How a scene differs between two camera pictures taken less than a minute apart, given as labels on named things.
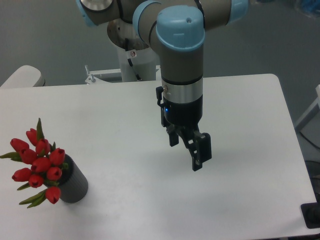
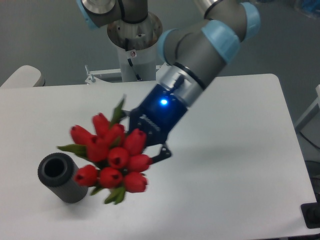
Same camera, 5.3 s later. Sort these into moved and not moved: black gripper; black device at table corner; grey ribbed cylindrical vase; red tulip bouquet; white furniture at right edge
Moved: black gripper; red tulip bouquet
Not moved: grey ribbed cylindrical vase; black device at table corner; white furniture at right edge
